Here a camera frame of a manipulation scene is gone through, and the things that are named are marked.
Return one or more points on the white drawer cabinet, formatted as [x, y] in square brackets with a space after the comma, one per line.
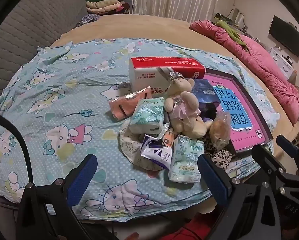
[280, 62]

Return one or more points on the pink book with blue label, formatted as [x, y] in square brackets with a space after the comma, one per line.
[235, 110]

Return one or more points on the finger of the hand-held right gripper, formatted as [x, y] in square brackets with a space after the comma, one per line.
[264, 157]
[287, 143]

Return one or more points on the white floral scrunchie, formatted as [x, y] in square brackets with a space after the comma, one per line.
[129, 145]

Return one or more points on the small orange packet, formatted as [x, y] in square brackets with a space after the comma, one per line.
[168, 137]

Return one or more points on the purple and white packet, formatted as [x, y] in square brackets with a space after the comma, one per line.
[155, 152]

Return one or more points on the bed with beige sheet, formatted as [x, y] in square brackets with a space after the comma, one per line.
[152, 27]

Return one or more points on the cluttered dresser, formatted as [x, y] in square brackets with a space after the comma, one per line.
[224, 17]

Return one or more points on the teddy bear with silver crown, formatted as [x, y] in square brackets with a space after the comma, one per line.
[182, 105]

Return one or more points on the dark blue box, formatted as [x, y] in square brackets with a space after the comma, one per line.
[204, 92]

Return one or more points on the pink quilt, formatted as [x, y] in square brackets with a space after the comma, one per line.
[259, 60]

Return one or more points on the stack of folded clothes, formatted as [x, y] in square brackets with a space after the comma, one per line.
[102, 5]

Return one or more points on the pink tissue packet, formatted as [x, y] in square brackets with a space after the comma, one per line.
[124, 105]

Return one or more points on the green cloth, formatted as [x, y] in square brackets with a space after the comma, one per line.
[229, 31]

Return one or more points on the black wall television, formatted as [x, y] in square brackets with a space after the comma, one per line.
[287, 36]

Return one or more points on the blue cartoon cat printed blanket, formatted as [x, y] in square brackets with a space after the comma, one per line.
[64, 92]

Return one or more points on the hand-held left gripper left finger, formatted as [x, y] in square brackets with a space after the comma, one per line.
[82, 177]

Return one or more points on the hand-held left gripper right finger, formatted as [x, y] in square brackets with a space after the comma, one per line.
[214, 180]

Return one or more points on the leopard print scrunchie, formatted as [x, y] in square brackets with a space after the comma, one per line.
[220, 158]

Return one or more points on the grey quilted headboard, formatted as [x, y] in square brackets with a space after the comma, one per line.
[27, 30]

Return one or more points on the dark floral pillow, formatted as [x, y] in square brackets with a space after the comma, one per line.
[88, 20]

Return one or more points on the red and white tissue box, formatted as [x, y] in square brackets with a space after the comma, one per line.
[164, 67]

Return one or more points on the green floral tissue packet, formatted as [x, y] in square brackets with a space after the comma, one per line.
[184, 160]
[145, 116]

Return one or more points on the red clothing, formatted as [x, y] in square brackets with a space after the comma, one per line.
[197, 227]

